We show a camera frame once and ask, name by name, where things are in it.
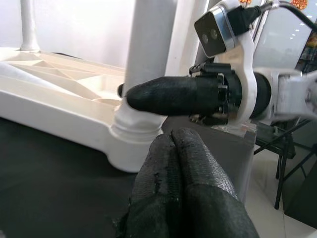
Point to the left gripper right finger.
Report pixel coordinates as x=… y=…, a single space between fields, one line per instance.
x=210 y=198

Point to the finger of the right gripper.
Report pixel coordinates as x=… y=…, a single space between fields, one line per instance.
x=168 y=96
x=121 y=90

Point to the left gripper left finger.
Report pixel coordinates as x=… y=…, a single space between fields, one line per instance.
x=156 y=198

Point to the white plastic table leg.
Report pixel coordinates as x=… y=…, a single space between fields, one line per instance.
x=28 y=24
x=151 y=37

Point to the white children table top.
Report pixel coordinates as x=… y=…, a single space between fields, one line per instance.
x=49 y=104

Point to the black tablecloth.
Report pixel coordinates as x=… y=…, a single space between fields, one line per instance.
x=49 y=198

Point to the dark metal folding frame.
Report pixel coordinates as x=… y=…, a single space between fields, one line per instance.
x=280 y=173

